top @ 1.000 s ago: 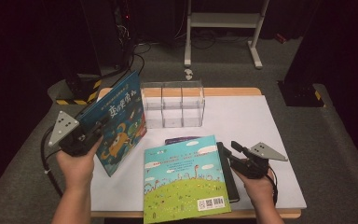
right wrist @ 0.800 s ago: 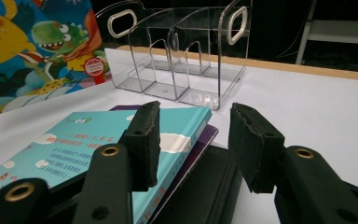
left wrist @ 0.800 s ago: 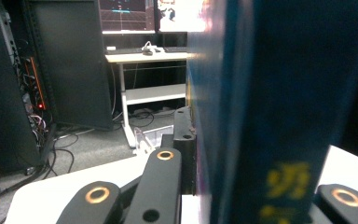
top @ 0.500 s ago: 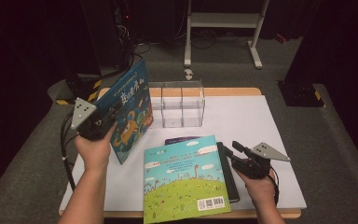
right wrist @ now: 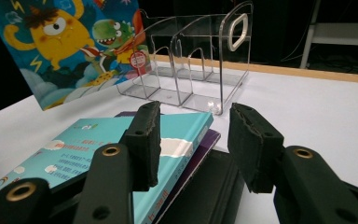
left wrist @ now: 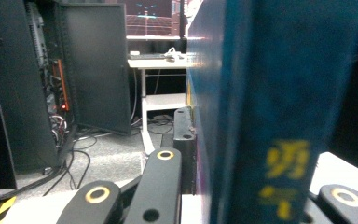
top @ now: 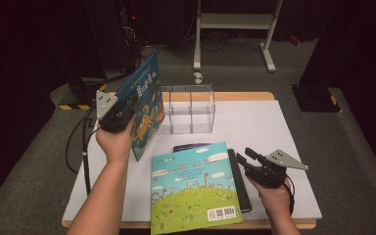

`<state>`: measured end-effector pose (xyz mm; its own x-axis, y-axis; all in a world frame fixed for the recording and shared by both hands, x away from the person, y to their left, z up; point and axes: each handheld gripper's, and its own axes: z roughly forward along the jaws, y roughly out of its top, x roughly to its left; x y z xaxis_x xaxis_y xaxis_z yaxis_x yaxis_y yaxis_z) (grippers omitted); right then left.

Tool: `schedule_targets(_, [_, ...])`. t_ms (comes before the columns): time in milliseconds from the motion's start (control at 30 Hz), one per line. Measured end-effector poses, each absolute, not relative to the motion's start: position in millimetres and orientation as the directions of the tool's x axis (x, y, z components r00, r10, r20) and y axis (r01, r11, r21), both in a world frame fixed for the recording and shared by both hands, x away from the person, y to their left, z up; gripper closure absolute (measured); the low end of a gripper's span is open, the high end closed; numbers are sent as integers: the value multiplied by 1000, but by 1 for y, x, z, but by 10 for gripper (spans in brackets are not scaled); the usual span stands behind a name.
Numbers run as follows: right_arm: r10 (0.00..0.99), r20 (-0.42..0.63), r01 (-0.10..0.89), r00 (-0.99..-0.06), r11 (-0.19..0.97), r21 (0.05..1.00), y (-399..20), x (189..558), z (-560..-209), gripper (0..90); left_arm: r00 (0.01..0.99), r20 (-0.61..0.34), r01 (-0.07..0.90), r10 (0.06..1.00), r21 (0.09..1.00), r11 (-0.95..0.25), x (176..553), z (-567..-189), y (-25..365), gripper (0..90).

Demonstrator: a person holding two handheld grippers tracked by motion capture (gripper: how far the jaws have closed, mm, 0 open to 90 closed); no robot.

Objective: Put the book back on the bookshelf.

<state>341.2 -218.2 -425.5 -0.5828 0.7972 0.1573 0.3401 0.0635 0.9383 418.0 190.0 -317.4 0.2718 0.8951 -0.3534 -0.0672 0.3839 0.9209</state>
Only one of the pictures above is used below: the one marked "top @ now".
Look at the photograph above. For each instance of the black hardcover book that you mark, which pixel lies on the black hardcover book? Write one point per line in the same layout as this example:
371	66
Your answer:
243	196

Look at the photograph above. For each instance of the small white floor object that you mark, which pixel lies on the small white floor object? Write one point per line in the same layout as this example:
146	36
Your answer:
198	78

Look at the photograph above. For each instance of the black base with yellow stripes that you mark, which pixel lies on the black base with yellow stripes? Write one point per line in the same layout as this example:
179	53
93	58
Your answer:
84	94
316	99

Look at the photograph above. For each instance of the clear acrylic book organizer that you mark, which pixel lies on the clear acrylic book organizer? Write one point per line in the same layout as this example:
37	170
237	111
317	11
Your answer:
202	114

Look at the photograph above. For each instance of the green and blue picture book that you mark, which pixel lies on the green and blue picture book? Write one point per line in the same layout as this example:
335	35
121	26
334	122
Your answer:
192	202

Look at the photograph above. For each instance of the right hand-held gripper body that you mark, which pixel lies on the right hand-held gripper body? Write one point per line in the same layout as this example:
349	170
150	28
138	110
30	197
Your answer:
269	176

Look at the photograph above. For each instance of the black curtain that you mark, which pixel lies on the black curtain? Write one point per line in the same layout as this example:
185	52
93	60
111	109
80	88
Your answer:
19	65
355	49

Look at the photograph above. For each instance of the person's left hand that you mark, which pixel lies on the person's left hand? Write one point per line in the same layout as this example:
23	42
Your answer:
117	145

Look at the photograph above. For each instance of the dark blue picture book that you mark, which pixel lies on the dark blue picture book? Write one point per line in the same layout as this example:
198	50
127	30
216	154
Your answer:
147	120

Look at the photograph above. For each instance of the small red floor object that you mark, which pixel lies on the small red floor object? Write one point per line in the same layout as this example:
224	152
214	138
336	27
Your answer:
294	40

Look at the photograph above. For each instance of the white metal stand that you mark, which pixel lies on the white metal stand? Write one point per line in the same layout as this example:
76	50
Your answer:
235	21

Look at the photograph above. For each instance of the person's right hand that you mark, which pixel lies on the person's right hand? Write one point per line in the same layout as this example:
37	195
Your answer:
275	200

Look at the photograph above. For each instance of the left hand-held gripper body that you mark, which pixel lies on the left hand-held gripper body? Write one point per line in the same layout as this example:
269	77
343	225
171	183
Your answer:
114	120

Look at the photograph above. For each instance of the white table board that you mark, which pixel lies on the white table board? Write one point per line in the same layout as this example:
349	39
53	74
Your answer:
267	130

